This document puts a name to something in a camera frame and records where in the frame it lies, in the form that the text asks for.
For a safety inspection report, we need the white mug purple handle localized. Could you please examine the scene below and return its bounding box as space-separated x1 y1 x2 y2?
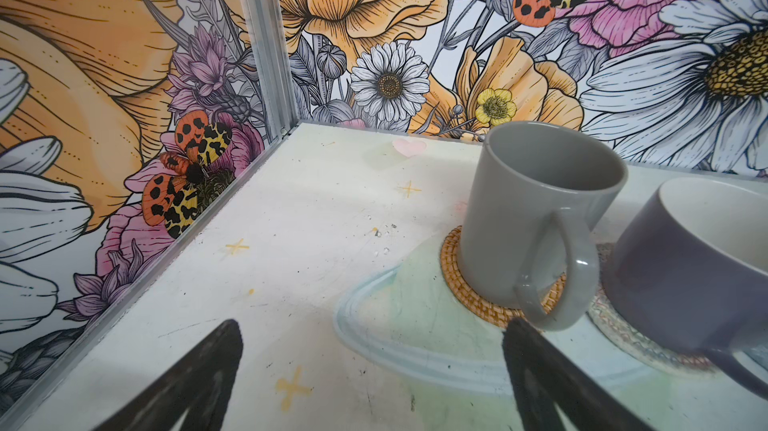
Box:
602 178 767 398

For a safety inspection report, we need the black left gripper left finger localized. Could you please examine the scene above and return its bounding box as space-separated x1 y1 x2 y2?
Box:
97 319 243 430

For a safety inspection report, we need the multicolour woven round coaster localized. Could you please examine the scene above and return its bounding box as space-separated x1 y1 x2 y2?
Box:
586 243 715 372

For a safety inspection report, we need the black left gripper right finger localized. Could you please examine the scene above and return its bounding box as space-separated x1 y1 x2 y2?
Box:
502 318 650 430

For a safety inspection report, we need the grey metal mug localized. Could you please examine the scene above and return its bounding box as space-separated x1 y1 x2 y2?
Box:
457 122 628 331

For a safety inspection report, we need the tan rattan round coaster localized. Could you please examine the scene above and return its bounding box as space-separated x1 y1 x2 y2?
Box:
439 225 568 330

